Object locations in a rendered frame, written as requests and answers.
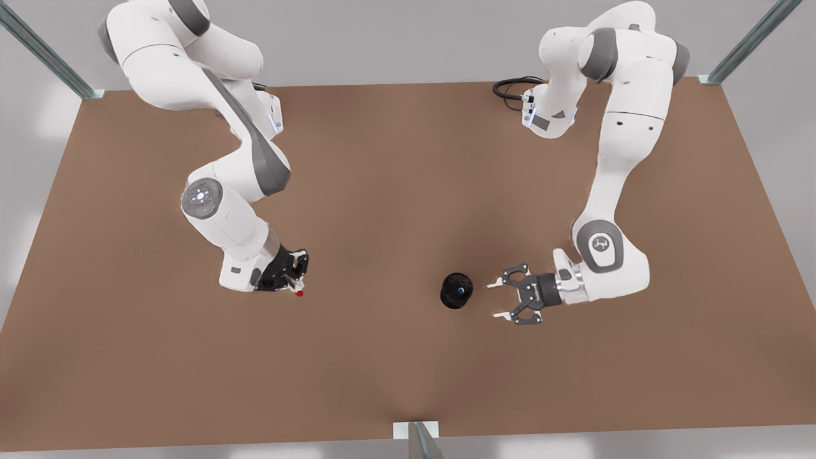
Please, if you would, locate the black pen holder cup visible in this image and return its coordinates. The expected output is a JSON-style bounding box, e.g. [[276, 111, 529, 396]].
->
[[439, 272, 474, 311]]

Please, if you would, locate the silver frame post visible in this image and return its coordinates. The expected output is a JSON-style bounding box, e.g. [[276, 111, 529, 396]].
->
[[393, 420, 445, 459], [0, 3, 105, 100], [697, 0, 803, 86]]

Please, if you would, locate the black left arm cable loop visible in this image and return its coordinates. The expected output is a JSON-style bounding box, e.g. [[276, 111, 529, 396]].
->
[[492, 76, 546, 113]]

